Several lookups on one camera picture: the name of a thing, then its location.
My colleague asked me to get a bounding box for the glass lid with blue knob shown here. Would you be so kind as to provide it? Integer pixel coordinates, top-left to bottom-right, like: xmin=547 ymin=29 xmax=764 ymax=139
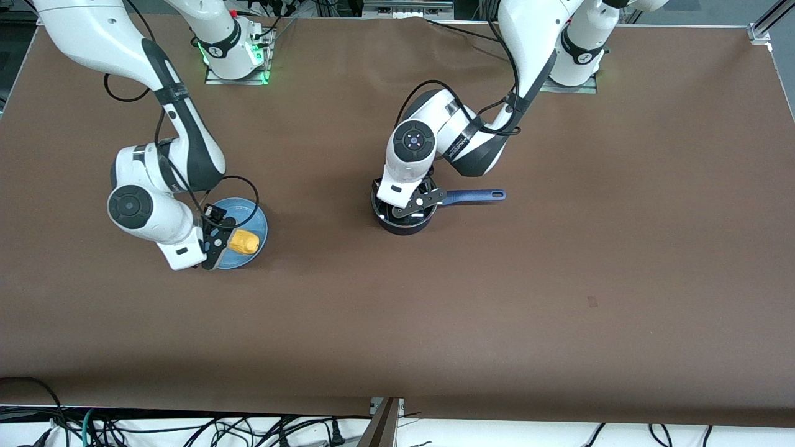
xmin=371 ymin=177 xmax=439 ymax=227

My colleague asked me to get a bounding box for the yellow potato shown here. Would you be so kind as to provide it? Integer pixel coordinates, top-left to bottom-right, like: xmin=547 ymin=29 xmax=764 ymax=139
xmin=227 ymin=228 xmax=260 ymax=256

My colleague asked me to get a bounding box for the blue round plate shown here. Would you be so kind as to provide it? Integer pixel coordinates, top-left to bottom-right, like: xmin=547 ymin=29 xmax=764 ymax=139
xmin=211 ymin=197 xmax=269 ymax=270

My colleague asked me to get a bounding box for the dark blue saucepan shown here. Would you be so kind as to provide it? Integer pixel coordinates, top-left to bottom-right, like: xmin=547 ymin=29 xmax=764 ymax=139
xmin=371 ymin=177 xmax=507 ymax=236

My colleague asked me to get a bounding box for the brown table cover sheet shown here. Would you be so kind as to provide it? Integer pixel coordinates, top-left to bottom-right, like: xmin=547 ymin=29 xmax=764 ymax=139
xmin=0 ymin=12 xmax=795 ymax=429

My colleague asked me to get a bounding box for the aluminium corner profile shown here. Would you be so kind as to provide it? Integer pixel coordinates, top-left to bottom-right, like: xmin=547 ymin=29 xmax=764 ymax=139
xmin=748 ymin=0 xmax=795 ymax=44

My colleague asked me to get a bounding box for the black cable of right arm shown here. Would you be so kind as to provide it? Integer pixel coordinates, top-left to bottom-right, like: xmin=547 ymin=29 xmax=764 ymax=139
xmin=102 ymin=0 xmax=260 ymax=230

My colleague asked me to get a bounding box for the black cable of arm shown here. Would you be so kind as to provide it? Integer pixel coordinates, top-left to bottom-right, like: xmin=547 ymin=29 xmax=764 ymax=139
xmin=396 ymin=0 xmax=524 ymax=136
xmin=102 ymin=0 xmax=260 ymax=230

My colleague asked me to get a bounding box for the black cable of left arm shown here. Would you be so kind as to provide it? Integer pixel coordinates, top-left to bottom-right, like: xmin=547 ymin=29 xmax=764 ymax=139
xmin=396 ymin=0 xmax=524 ymax=136

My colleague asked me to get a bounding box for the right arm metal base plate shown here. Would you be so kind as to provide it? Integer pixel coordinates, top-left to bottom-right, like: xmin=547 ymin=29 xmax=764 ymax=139
xmin=205 ymin=28 xmax=269 ymax=86

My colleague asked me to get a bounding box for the black cable across table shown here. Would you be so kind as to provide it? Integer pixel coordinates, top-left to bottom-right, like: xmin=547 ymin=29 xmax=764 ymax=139
xmin=427 ymin=19 xmax=501 ymax=43

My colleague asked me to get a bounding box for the metal frame bar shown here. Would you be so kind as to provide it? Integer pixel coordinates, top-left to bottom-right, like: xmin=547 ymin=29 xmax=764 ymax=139
xmin=363 ymin=0 xmax=454 ymax=19

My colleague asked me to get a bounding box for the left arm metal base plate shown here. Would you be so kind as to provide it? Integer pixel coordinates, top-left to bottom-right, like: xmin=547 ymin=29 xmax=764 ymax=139
xmin=540 ymin=73 xmax=598 ymax=94

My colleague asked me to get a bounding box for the black looping floor cable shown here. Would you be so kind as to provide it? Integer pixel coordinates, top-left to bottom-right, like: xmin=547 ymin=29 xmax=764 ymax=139
xmin=0 ymin=376 xmax=69 ymax=447

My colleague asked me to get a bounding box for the aluminium frame post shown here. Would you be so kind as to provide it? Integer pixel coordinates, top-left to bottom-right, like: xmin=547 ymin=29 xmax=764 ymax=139
xmin=357 ymin=397 xmax=404 ymax=447

